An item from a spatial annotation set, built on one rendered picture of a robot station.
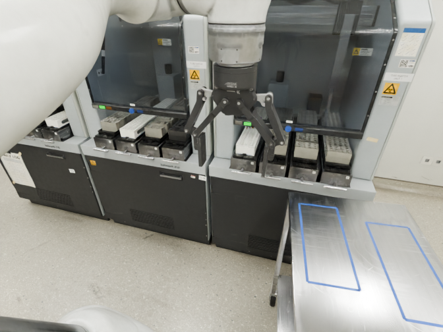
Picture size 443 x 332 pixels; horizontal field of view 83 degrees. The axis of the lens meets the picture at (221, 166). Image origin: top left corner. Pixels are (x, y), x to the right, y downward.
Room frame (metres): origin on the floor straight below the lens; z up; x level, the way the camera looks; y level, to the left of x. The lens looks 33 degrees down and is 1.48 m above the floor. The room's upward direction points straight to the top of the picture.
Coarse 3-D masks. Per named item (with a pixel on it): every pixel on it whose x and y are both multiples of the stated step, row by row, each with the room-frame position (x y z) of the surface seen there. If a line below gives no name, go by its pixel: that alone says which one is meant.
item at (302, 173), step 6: (294, 132) 1.44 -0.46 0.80; (294, 138) 1.36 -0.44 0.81; (294, 162) 1.07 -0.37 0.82; (300, 162) 1.09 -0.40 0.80; (306, 162) 1.06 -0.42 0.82; (294, 168) 1.04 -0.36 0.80; (300, 168) 1.03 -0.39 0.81; (306, 168) 1.03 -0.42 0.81; (312, 168) 1.02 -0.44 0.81; (294, 174) 1.04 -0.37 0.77; (300, 174) 1.03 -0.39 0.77; (306, 174) 1.02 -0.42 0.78; (312, 174) 1.01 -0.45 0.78; (294, 180) 1.00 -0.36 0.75; (312, 180) 1.01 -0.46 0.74
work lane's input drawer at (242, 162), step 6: (258, 144) 1.26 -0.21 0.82; (258, 150) 1.21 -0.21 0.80; (234, 156) 1.13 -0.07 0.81; (240, 156) 1.13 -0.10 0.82; (246, 156) 1.13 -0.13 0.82; (252, 156) 1.13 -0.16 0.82; (258, 156) 1.19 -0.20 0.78; (234, 162) 1.13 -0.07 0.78; (240, 162) 1.12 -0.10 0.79; (246, 162) 1.11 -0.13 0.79; (252, 162) 1.10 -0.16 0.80; (234, 168) 1.13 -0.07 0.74; (240, 168) 1.12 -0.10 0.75; (246, 168) 1.11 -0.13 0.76; (252, 168) 1.10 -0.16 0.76; (246, 174) 1.06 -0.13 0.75
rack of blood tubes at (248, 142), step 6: (246, 132) 1.31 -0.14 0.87; (252, 132) 1.31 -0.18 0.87; (258, 132) 1.32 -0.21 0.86; (240, 138) 1.24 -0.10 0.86; (246, 138) 1.25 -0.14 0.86; (252, 138) 1.24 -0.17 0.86; (258, 138) 1.31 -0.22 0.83; (240, 144) 1.17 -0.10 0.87; (246, 144) 1.17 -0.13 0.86; (252, 144) 1.18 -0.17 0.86; (240, 150) 1.16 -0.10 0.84; (246, 150) 1.15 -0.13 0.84; (252, 150) 1.14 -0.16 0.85
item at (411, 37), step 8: (408, 32) 1.04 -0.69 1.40; (416, 32) 1.03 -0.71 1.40; (424, 32) 1.02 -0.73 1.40; (400, 40) 1.04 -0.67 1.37; (408, 40) 1.04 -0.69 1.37; (416, 40) 1.03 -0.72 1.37; (400, 48) 1.04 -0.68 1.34; (408, 48) 1.03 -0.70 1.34; (416, 48) 1.03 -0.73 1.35; (400, 56) 1.04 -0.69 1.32; (408, 56) 1.03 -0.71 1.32; (400, 64) 1.04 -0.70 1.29; (408, 64) 1.03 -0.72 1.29; (384, 88) 1.04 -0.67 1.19; (392, 88) 1.03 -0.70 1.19; (384, 96) 1.04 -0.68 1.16; (392, 96) 1.03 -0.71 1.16; (384, 104) 1.04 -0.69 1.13; (392, 104) 1.03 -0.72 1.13
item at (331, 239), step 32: (288, 192) 0.83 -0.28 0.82; (288, 224) 0.80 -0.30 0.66; (320, 224) 0.64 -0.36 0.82; (352, 224) 0.64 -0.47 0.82; (384, 224) 0.64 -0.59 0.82; (416, 224) 0.64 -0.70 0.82; (320, 256) 0.51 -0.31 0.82; (352, 256) 0.51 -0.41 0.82; (384, 256) 0.51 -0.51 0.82; (416, 256) 0.51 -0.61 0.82; (288, 288) 0.73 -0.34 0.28; (320, 288) 0.40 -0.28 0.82; (352, 288) 0.40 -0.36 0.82; (384, 288) 0.40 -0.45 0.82; (416, 288) 0.40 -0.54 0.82; (288, 320) 0.58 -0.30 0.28; (320, 320) 0.32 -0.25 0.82; (352, 320) 0.32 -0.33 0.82; (384, 320) 0.32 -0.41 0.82; (416, 320) 0.32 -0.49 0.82
